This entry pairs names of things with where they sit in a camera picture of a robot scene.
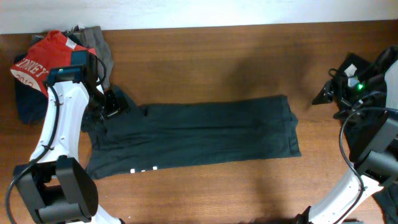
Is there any dark green t-shirt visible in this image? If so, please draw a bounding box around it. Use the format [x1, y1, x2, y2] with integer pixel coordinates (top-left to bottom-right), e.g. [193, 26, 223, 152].
[86, 95, 300, 179]

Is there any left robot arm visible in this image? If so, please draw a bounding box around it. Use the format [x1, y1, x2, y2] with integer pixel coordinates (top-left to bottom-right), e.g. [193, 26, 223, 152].
[5, 50, 129, 223]

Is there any black garment at right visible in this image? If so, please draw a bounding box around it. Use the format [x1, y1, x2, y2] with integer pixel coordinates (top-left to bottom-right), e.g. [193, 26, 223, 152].
[334, 45, 398, 223]

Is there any grey folded garment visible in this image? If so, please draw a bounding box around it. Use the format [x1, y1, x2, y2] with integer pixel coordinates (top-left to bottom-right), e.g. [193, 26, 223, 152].
[31, 26, 115, 91]

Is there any navy folded garment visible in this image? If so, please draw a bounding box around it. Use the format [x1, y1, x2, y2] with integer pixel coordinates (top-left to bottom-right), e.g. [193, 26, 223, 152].
[14, 70, 48, 124]

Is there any red folded printed t-shirt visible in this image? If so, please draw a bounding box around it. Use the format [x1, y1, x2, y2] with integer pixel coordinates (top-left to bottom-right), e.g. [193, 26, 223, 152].
[11, 30, 86, 96]

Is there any right black cable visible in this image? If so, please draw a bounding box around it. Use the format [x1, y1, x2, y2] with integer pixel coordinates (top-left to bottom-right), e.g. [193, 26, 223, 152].
[328, 68, 398, 224]

